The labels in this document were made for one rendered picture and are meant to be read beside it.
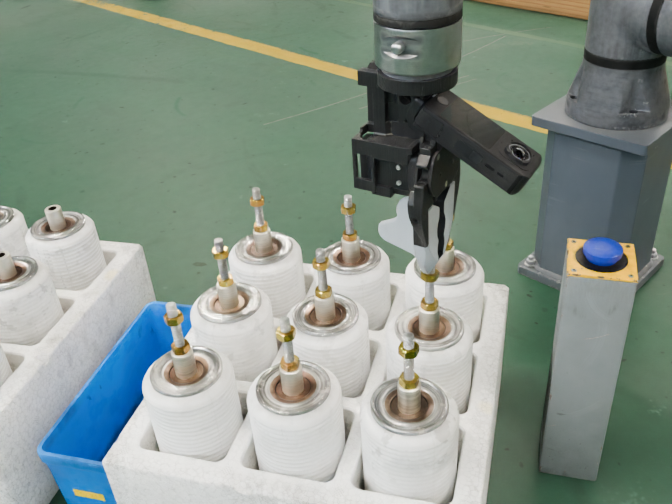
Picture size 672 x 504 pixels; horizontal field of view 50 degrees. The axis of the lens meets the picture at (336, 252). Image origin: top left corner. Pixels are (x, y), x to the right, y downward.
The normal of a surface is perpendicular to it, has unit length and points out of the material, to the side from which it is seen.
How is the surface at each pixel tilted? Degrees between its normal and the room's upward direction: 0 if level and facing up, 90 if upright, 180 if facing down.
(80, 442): 88
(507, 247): 0
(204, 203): 0
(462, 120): 28
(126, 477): 90
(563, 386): 90
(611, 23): 92
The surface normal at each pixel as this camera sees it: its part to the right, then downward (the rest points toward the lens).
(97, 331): 0.97, 0.08
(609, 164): -0.70, 0.43
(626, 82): -0.27, 0.27
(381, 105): -0.50, 0.51
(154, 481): -0.26, 0.55
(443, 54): 0.47, 0.47
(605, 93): -0.56, 0.21
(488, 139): 0.33, -0.60
